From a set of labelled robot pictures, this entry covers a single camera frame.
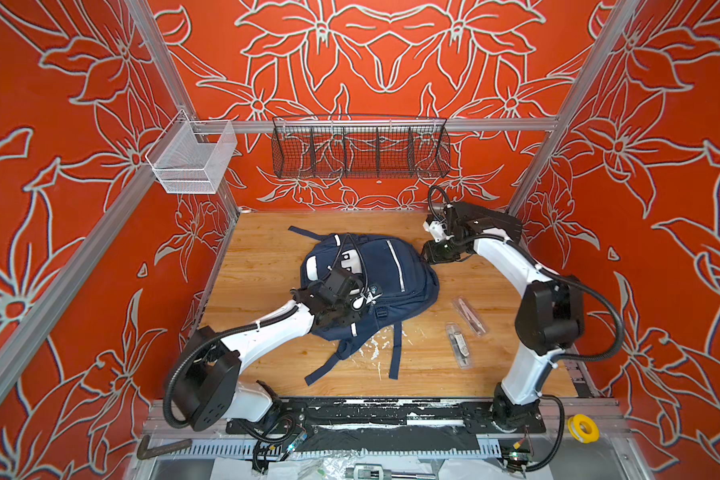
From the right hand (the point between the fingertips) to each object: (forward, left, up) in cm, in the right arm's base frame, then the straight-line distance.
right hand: (422, 254), depth 90 cm
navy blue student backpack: (-8, +10, -2) cm, 13 cm away
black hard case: (-4, -8, +20) cm, 22 cm away
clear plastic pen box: (-24, -9, -12) cm, 28 cm away
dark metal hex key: (-48, +71, -11) cm, 86 cm away
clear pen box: (-15, -15, -13) cm, 25 cm away
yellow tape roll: (-44, -32, -12) cm, 55 cm away
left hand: (-13, +20, -4) cm, 24 cm away
